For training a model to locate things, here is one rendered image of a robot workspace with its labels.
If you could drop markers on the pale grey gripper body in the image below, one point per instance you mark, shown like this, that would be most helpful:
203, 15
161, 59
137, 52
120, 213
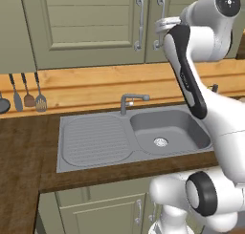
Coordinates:
168, 22

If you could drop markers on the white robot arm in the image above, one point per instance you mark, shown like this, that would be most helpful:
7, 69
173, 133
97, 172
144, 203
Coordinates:
228, 129

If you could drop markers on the plain olive cabinet panel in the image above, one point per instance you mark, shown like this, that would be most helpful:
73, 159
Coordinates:
14, 31

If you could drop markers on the olive base cabinet door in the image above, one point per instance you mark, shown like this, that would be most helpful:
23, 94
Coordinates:
102, 217

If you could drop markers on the small dark object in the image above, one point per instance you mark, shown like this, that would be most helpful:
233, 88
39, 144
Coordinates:
215, 87

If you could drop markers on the grey sink tap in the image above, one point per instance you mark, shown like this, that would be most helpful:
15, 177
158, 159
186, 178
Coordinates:
124, 102

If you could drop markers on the grey steel sink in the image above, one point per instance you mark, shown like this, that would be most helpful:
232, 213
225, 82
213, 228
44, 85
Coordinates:
95, 142

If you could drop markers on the slotted hanging turner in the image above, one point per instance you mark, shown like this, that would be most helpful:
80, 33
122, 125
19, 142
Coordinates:
40, 102

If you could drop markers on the brown hanging spatula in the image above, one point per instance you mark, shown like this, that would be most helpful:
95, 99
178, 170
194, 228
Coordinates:
28, 100

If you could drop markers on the grey hanging spatula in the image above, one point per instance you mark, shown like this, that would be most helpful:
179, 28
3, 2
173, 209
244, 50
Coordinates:
17, 101

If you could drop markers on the black hanging pan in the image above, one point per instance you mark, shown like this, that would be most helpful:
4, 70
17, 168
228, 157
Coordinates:
4, 105

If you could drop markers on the wide olive wall cabinet door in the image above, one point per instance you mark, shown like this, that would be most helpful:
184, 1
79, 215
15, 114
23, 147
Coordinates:
89, 27

